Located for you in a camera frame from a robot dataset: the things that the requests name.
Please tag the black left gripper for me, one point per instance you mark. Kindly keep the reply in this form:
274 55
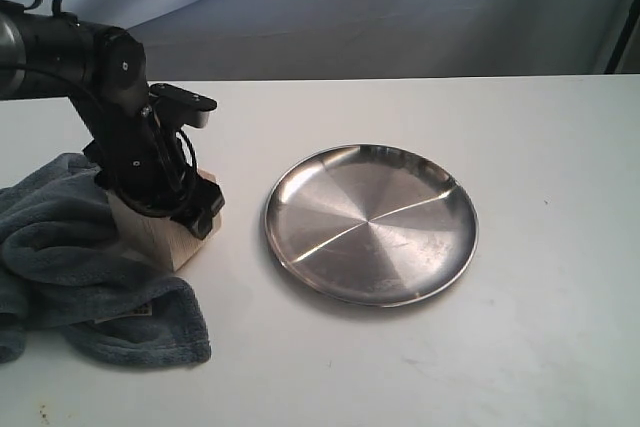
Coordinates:
155 173

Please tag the light wooden cube block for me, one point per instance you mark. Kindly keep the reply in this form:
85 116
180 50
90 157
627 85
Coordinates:
165 243

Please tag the grey fleece towel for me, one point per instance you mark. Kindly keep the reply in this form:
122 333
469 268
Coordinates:
60 270

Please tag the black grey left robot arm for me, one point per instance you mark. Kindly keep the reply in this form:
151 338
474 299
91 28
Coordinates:
47 52

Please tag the round stainless steel plate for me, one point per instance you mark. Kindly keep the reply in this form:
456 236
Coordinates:
371 225

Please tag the grey backdrop curtain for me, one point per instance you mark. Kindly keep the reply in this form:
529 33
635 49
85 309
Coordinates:
353 39

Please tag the black stand pole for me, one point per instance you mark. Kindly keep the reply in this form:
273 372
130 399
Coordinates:
624 58

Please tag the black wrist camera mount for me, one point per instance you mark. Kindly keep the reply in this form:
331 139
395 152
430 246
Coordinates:
175 107

